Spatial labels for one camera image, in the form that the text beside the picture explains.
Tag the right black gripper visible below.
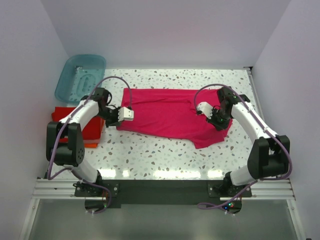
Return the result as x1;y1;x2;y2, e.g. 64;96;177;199
205;108;232;131

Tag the magenta t-shirt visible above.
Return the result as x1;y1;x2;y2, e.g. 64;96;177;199
117;88;228;149

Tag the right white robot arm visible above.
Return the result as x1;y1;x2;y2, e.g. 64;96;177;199
204;86;292;197

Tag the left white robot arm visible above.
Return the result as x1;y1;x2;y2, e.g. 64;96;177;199
46;87;121;196

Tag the folded red t-shirt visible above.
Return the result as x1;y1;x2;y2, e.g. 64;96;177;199
51;106;105;149

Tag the teal plastic bin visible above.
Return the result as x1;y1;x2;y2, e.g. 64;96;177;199
54;54;106;105

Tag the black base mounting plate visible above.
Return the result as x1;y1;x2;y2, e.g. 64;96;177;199
73;180;252;213

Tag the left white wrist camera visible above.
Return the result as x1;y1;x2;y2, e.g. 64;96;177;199
118;106;134;122

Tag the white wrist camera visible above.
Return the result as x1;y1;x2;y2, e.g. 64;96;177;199
118;106;134;122
196;101;214;119

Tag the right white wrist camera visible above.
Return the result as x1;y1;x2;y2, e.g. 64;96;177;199
196;101;214;119

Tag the aluminium frame rail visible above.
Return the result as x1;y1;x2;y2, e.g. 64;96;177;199
31;179;296;200

